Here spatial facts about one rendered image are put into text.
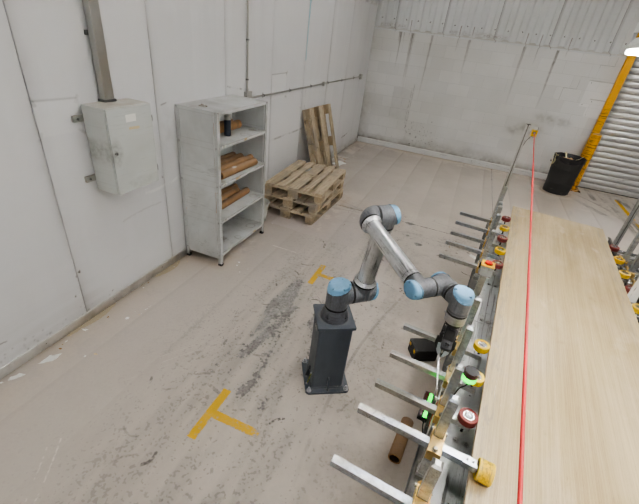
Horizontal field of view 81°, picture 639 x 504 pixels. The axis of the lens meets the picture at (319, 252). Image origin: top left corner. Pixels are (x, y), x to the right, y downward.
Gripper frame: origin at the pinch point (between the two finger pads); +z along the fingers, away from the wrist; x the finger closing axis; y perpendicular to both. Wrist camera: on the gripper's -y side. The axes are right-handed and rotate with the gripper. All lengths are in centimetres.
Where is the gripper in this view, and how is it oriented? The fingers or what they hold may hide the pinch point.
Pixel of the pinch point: (440, 355)
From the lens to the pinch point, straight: 191.2
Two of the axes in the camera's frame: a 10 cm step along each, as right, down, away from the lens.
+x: -8.8, -3.2, 3.5
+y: 4.6, -4.1, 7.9
